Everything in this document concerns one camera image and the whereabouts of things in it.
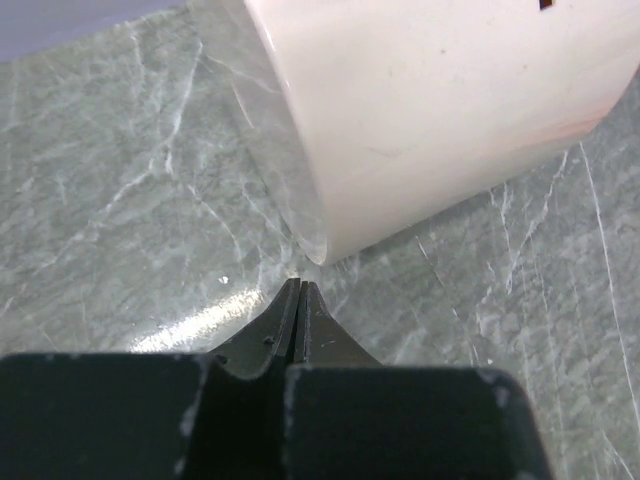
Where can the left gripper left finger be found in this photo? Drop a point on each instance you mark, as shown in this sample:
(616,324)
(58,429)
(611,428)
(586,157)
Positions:
(214,415)

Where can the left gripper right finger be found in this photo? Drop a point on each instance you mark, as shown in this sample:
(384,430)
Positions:
(346,416)

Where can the cream round drawer cabinet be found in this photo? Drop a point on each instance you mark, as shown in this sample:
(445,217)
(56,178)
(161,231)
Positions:
(366,117)

